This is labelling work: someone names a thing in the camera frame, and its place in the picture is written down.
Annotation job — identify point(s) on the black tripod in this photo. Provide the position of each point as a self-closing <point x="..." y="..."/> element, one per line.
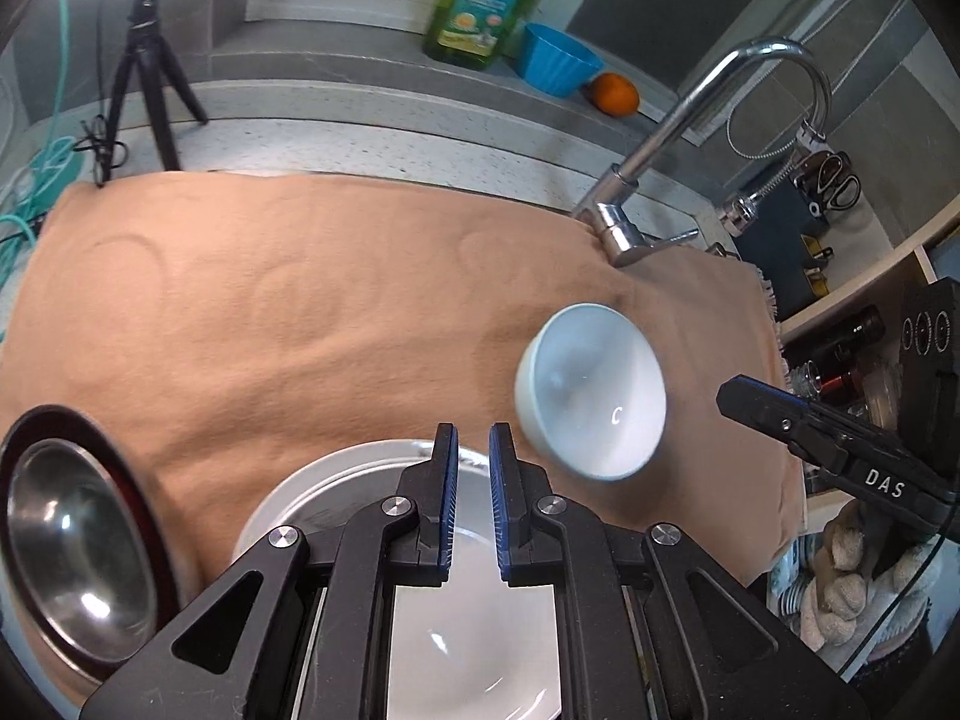
<point x="150" y="90"/>

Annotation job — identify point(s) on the stainless steel bowl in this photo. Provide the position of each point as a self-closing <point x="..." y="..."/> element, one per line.
<point x="75" y="540"/>

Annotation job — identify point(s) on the glass jar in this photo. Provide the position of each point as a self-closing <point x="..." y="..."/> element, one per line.
<point x="881" y="390"/>

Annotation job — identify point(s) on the large white plate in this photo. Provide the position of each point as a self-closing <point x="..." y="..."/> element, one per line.
<point x="337" y="487"/>

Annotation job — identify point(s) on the orange fruit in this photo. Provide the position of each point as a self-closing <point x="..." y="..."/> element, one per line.
<point x="615" y="94"/>

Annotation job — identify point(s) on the light blue bowl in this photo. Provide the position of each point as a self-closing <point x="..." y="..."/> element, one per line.
<point x="592" y="405"/>

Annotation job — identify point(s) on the blue pleated bowl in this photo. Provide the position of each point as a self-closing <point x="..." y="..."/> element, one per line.
<point x="555" y="60"/>

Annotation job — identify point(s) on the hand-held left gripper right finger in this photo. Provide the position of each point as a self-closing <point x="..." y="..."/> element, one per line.
<point x="499" y="502"/>

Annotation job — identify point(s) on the chrome faucet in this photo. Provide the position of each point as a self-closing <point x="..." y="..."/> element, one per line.
<point x="622" y="180"/>

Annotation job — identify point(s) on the black scissors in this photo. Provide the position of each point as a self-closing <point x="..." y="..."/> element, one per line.
<point x="840" y="187"/>

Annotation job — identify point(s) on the person's right hand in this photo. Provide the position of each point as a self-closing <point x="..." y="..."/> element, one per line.
<point x="847" y="577"/>

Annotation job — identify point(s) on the dark bottle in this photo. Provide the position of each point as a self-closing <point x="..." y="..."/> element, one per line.
<point x="847" y="334"/>

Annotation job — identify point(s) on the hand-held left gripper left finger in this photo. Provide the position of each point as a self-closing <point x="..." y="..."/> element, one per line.
<point x="448" y="495"/>

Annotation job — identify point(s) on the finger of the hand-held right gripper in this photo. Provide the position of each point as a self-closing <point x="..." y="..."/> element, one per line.
<point x="765" y="409"/>

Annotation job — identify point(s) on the green dish soap bottle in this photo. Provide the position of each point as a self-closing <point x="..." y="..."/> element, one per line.
<point x="487" y="7"/>

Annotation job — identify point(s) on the dark knife holder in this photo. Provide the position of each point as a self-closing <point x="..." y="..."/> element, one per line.
<point x="780" y="240"/>

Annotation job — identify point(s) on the beige cloth mat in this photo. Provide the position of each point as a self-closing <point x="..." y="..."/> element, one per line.
<point x="300" y="315"/>

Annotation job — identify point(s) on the white shelf cabinet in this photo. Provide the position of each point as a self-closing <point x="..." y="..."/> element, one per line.
<point x="930" y="247"/>

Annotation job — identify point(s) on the patterned ceramic cup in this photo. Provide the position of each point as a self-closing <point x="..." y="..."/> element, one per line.
<point x="791" y="577"/>

